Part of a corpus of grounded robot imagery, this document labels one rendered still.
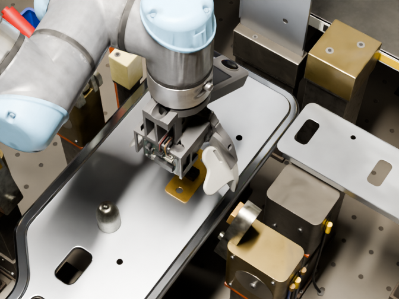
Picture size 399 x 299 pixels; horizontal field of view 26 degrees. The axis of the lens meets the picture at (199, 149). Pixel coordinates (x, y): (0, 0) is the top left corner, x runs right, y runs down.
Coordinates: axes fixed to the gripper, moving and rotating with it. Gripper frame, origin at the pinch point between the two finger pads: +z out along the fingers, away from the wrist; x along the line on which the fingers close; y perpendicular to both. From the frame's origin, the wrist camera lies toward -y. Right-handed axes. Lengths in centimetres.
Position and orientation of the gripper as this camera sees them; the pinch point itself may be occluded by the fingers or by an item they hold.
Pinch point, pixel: (191, 159)
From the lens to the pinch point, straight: 118.0
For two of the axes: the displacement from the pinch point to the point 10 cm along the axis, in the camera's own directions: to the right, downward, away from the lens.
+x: 8.2, 4.9, -2.9
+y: -5.7, 7.0, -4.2
